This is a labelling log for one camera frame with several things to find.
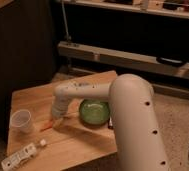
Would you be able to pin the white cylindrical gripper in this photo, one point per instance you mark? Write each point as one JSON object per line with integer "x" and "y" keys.
{"x": 59, "y": 108}

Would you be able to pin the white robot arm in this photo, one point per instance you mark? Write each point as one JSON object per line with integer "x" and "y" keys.
{"x": 139, "y": 141}

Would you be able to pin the green ceramic bowl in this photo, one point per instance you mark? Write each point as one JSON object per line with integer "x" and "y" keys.
{"x": 94, "y": 112}

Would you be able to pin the clear plastic cup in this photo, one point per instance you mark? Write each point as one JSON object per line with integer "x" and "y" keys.
{"x": 21, "y": 120}

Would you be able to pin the white plastic bottle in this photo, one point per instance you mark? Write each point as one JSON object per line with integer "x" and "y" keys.
{"x": 15, "y": 160}

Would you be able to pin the metal pole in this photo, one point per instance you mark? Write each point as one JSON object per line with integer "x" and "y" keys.
{"x": 67, "y": 35}

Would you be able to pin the long silver case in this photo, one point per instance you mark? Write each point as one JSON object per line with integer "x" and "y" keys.
{"x": 122, "y": 59}

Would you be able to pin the wooden shelf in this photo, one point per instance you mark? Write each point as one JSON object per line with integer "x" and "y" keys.
{"x": 127, "y": 8}

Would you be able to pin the black case handle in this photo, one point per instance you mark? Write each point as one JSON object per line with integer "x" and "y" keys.
{"x": 174, "y": 63}

